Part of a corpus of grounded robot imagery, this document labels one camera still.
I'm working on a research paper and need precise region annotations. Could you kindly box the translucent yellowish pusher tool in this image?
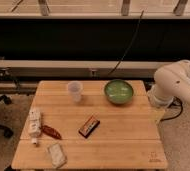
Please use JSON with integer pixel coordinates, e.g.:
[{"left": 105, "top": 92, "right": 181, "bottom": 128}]
[{"left": 152, "top": 108, "right": 165, "bottom": 124}]

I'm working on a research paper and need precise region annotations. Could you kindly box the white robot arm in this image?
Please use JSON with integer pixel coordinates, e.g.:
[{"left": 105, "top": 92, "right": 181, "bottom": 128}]
[{"left": 147, "top": 60, "right": 190, "bottom": 109}]

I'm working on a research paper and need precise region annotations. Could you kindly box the green bowl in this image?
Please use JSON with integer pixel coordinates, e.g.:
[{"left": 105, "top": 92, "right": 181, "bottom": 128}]
[{"left": 104, "top": 79, "right": 134, "bottom": 105}]

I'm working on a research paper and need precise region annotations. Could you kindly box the wooden folding table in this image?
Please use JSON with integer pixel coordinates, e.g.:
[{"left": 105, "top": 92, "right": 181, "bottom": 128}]
[{"left": 12, "top": 81, "right": 167, "bottom": 171}]

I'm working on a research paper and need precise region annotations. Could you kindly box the clear plastic cup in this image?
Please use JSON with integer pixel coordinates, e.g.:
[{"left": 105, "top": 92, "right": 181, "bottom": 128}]
[{"left": 67, "top": 81, "right": 83, "bottom": 102}]

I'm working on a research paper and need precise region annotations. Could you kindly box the red chili pepper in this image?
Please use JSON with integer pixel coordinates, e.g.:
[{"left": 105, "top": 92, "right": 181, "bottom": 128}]
[{"left": 41, "top": 125, "right": 62, "bottom": 140}]

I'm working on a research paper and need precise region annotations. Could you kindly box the white wrapped packet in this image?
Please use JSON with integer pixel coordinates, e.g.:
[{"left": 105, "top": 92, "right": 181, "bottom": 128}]
[{"left": 47, "top": 143, "right": 67, "bottom": 168}]

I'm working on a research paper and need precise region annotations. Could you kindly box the white tube bottle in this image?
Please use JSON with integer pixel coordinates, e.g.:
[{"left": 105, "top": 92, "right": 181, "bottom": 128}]
[{"left": 28, "top": 108, "right": 41, "bottom": 146}]

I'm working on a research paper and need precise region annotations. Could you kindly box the black hanging cable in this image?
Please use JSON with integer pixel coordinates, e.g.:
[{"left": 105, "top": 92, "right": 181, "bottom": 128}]
[{"left": 107, "top": 9, "right": 145, "bottom": 77}]

